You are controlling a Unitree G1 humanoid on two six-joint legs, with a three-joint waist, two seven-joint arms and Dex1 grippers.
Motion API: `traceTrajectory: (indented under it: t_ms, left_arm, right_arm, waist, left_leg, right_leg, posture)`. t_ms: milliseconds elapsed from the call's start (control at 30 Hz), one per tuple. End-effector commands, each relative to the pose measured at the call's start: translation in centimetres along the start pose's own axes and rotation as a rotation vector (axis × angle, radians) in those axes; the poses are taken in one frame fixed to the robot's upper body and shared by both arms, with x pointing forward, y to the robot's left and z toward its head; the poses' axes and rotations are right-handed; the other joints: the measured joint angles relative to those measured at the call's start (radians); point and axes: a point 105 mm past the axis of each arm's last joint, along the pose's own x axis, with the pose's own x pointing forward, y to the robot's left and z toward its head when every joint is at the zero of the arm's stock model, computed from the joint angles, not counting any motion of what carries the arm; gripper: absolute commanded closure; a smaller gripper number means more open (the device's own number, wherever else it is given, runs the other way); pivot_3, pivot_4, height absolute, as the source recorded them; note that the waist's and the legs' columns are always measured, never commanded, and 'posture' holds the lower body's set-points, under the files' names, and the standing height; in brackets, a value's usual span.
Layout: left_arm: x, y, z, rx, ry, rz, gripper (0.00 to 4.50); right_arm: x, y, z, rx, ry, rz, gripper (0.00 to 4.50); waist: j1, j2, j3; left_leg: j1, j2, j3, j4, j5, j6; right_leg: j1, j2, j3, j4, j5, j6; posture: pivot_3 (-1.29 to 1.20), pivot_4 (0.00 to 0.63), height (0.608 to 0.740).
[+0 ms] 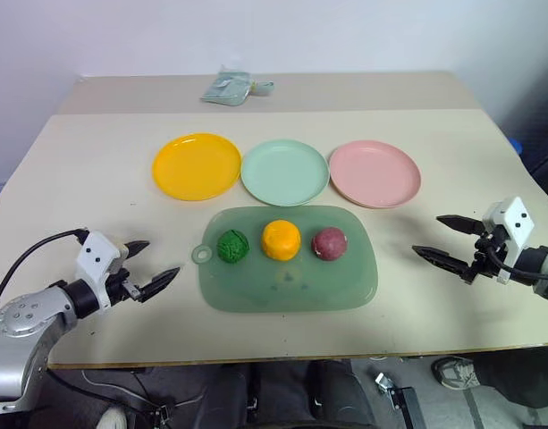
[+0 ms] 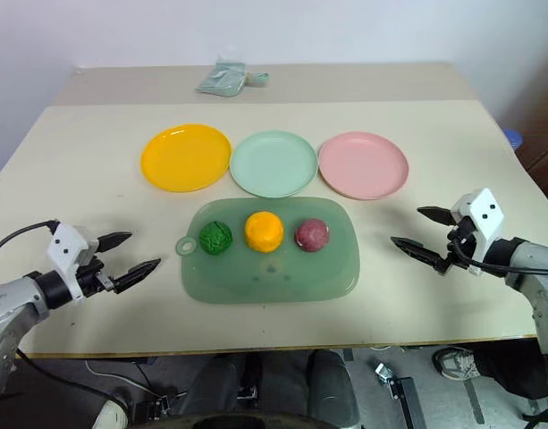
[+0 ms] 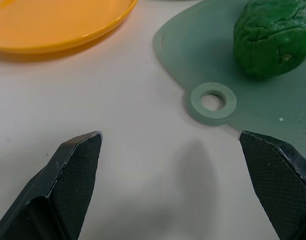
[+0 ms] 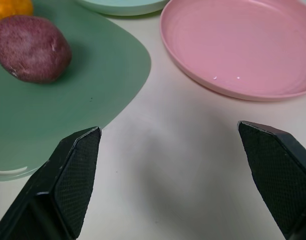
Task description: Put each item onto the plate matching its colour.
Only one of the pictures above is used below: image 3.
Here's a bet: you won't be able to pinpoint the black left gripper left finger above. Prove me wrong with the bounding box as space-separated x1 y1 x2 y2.
0 130 103 240

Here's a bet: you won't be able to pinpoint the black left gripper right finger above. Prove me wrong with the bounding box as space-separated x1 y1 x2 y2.
238 130 306 240

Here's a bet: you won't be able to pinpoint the green bumpy fruit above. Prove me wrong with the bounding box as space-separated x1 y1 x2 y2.
233 0 306 80

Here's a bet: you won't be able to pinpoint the yellow plastic plate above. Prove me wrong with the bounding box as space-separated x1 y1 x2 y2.
0 0 139 55

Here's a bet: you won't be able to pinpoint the green cutting board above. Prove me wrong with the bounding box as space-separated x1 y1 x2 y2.
153 0 306 162

